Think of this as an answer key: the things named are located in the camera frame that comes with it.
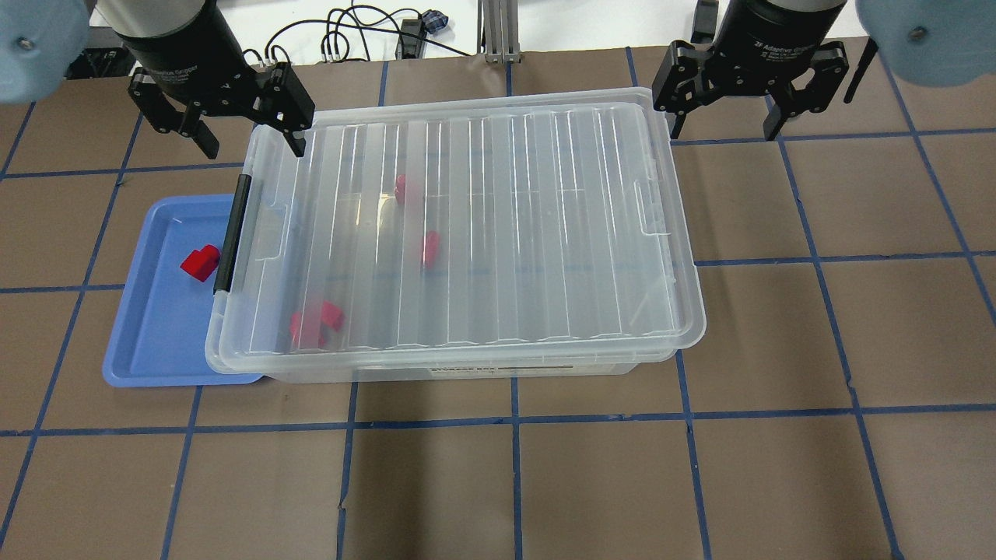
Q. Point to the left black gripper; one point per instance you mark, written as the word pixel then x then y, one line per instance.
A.
pixel 189 54

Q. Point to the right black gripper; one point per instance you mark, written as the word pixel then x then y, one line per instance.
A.
pixel 772 43

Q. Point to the red block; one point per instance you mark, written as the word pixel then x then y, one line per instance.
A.
pixel 325 314
pixel 306 330
pixel 202 263
pixel 430 249
pixel 401 186

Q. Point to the clear plastic box lid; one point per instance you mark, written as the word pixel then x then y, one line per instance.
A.
pixel 562 238

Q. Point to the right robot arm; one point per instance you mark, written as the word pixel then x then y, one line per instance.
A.
pixel 929 43

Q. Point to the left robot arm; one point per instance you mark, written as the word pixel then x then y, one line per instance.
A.
pixel 41 39

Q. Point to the clear plastic storage box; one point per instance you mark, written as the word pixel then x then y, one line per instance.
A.
pixel 464 372

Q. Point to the blue plastic tray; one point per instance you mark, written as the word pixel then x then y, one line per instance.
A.
pixel 161 326

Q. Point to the black box latch handle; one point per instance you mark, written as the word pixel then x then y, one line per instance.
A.
pixel 225 270

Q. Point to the aluminium frame post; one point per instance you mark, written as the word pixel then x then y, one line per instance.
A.
pixel 499 31

